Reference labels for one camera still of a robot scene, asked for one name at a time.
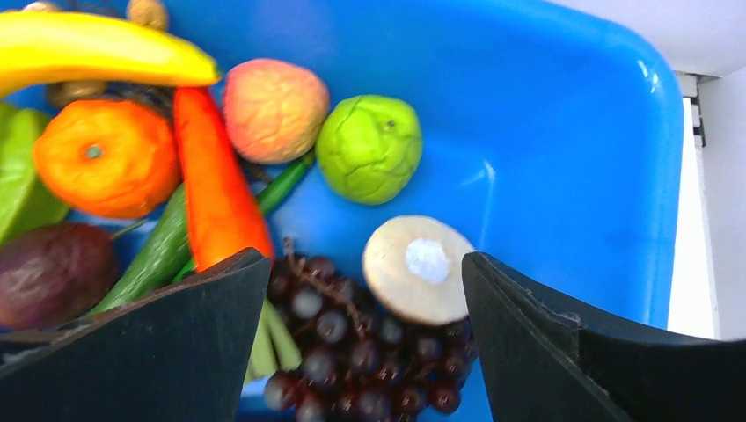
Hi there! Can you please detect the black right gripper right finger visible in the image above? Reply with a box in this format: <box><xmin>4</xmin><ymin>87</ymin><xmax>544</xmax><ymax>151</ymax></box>
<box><xmin>462</xmin><ymin>252</ymin><xmax>745</xmax><ymax>421</ymax></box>

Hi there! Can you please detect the orange toy carrot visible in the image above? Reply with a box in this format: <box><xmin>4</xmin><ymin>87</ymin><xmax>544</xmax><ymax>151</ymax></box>
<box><xmin>172</xmin><ymin>87</ymin><xmax>274</xmax><ymax>272</ymax></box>

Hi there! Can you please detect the green toy chili pepper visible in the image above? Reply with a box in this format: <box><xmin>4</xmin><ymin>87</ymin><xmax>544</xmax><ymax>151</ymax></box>
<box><xmin>89</xmin><ymin>151</ymin><xmax>315</xmax><ymax>315</ymax></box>

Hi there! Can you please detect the blue plastic bin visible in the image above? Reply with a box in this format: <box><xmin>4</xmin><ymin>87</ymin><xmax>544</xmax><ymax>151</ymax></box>
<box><xmin>166</xmin><ymin>1</ymin><xmax>683</xmax><ymax>327</ymax></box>

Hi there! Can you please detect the green toy leaf vegetable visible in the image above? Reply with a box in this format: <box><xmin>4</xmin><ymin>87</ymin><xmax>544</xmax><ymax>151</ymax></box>
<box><xmin>1</xmin><ymin>102</ymin><xmax>69</xmax><ymax>243</ymax></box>

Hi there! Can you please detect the brown white toy mushroom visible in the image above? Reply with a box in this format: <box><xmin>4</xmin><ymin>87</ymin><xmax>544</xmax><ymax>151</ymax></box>
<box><xmin>362</xmin><ymin>215</ymin><xmax>475</xmax><ymax>326</ymax></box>

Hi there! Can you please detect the toy peach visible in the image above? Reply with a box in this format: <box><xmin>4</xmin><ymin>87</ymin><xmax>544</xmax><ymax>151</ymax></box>
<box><xmin>223</xmin><ymin>58</ymin><xmax>330</xmax><ymax>164</ymax></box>

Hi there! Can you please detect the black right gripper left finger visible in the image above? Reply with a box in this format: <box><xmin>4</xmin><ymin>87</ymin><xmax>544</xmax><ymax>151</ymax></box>
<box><xmin>1</xmin><ymin>249</ymin><xmax>272</xmax><ymax>421</ymax></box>

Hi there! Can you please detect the orange toy tangerine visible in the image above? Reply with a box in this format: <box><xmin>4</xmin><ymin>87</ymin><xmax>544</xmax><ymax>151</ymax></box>
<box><xmin>33</xmin><ymin>98</ymin><xmax>181</xmax><ymax>219</ymax></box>

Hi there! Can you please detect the green toy lime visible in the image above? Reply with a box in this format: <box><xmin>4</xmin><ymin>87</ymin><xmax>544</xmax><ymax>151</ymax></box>
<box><xmin>315</xmin><ymin>94</ymin><xmax>424</xmax><ymax>206</ymax></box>

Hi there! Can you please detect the dark toy grapes bunch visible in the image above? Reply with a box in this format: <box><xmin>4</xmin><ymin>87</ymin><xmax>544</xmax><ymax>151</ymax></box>
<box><xmin>263</xmin><ymin>240</ymin><xmax>477</xmax><ymax>421</ymax></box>

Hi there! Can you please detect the purple toy onion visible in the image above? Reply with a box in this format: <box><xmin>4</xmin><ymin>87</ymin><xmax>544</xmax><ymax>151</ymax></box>
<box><xmin>1</xmin><ymin>222</ymin><xmax>119</xmax><ymax>331</ymax></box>

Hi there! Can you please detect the yellow toy banana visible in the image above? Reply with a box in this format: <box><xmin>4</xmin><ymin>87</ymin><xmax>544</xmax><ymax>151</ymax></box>
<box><xmin>1</xmin><ymin>11</ymin><xmax>221</xmax><ymax>97</ymax></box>

